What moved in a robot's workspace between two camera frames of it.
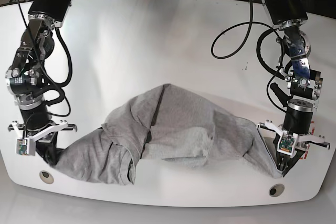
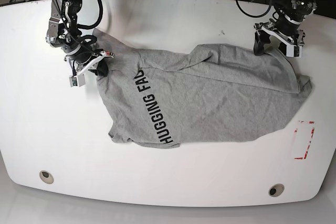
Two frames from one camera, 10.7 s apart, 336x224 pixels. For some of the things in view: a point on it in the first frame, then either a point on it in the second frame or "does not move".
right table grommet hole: [276, 190] does not move
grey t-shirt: [165, 123] → [166, 98]
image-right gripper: [289, 143] → [269, 27]
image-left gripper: [42, 133] → [77, 69]
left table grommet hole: [46, 177] does not move
